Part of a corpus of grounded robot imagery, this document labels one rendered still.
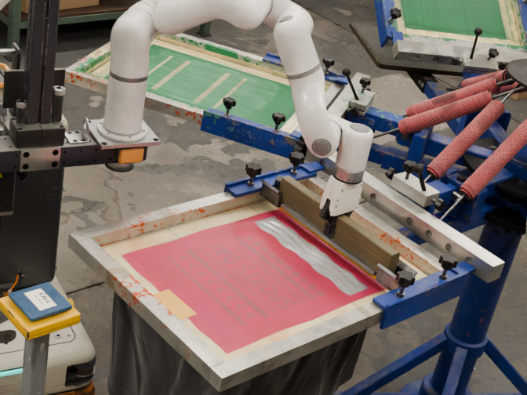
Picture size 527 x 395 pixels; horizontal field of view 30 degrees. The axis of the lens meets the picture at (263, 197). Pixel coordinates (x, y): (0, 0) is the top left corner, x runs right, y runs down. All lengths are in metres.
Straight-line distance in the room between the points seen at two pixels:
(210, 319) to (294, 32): 0.68
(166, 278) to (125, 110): 0.44
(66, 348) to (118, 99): 0.99
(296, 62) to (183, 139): 2.79
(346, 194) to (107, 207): 2.11
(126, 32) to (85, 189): 2.20
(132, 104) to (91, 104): 2.84
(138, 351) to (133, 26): 0.78
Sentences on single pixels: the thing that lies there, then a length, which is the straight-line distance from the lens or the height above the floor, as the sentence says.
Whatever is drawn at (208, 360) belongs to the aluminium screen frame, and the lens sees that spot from 2.03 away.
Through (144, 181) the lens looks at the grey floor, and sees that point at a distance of 4.62.
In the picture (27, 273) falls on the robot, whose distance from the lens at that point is 3.30.
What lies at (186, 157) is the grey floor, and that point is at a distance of 4.88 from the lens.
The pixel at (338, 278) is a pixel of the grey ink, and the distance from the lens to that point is 2.42.
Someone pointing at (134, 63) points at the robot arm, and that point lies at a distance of 2.40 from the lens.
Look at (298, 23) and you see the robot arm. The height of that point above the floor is 1.53.
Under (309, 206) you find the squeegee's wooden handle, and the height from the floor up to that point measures 1.03.
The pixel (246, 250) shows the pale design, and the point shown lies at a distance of 2.46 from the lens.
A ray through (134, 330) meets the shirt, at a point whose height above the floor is 0.78.
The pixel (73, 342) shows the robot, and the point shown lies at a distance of 3.16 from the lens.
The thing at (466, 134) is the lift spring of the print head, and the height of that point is 1.15.
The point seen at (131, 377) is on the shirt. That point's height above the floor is 0.63.
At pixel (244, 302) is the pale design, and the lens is 2.27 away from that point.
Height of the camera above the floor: 2.27
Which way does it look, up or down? 29 degrees down
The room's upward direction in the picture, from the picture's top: 12 degrees clockwise
